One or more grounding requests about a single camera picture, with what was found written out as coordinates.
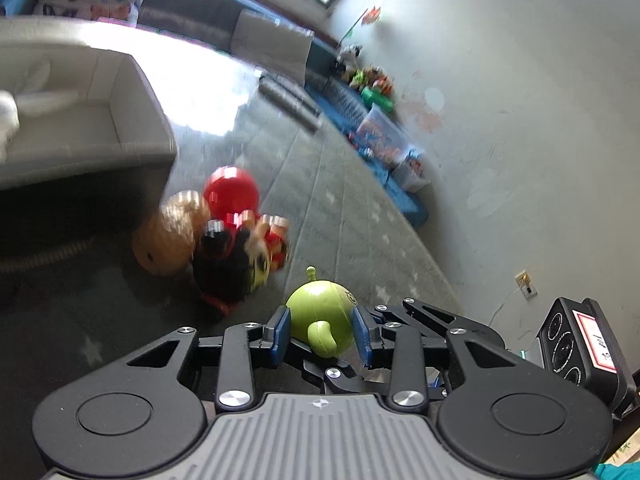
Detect green alien toy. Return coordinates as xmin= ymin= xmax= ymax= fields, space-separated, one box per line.
xmin=285 ymin=266 xmax=359 ymax=359

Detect grey quilted desktop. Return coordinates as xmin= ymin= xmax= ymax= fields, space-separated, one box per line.
xmin=0 ymin=22 xmax=463 ymax=471

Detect cow plush toy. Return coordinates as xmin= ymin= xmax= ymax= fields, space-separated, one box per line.
xmin=335 ymin=44 xmax=364 ymax=79

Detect black ladybug toy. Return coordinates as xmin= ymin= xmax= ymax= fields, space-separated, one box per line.
xmin=192 ymin=219 xmax=273 ymax=317

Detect tan ribbed hose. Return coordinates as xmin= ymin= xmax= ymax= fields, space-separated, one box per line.
xmin=0 ymin=237 xmax=101 ymax=274

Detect red octopus toy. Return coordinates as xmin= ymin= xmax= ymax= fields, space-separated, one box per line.
xmin=202 ymin=166 xmax=261 ymax=222

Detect clear plastic toy bin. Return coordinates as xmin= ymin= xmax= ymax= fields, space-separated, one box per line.
xmin=356 ymin=104 xmax=417 ymax=171

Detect orange pinwheel decoration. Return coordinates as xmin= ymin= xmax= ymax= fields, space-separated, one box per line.
xmin=340 ymin=5 xmax=384 ymax=44

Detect white plush toy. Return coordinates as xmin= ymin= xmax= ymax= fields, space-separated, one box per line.
xmin=0 ymin=60 xmax=81 ymax=161

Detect small clear plastic bin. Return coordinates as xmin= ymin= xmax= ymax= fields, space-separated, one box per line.
xmin=392 ymin=147 xmax=432 ymax=194

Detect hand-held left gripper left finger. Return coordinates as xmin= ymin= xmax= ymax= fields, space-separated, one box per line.
xmin=114 ymin=307 xmax=292 ymax=413

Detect red ladybug toy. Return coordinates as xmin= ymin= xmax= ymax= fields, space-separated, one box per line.
xmin=226 ymin=211 xmax=294 ymax=273

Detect grey remote control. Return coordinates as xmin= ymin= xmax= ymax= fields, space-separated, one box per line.
xmin=260 ymin=74 xmax=322 ymax=117
xmin=257 ymin=84 xmax=321 ymax=134

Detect cardboard box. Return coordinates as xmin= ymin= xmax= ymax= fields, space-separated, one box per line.
xmin=0 ymin=15 xmax=180 ymax=192

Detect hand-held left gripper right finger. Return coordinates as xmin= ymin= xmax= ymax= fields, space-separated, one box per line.
xmin=351 ymin=305 xmax=543 ymax=415

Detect grey cushion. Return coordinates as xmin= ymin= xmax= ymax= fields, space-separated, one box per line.
xmin=231 ymin=9 xmax=315 ymax=86

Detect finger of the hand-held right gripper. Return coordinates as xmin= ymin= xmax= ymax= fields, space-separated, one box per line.
xmin=375 ymin=298 xmax=507 ymax=350
xmin=302 ymin=364 xmax=392 ymax=396

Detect orange round toy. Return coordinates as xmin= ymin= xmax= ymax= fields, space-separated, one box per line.
xmin=131 ymin=190 xmax=212 ymax=277

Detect wall outlet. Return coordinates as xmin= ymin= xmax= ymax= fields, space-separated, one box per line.
xmin=515 ymin=270 xmax=539 ymax=300

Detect blue sofa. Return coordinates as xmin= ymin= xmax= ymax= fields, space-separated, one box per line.
xmin=0 ymin=0 xmax=431 ymax=227

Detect brown bear plush toy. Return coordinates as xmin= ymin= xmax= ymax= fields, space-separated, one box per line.
xmin=350 ymin=66 xmax=381 ymax=92

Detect green plastic bowl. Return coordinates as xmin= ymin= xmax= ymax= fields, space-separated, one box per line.
xmin=361 ymin=86 xmax=396 ymax=111

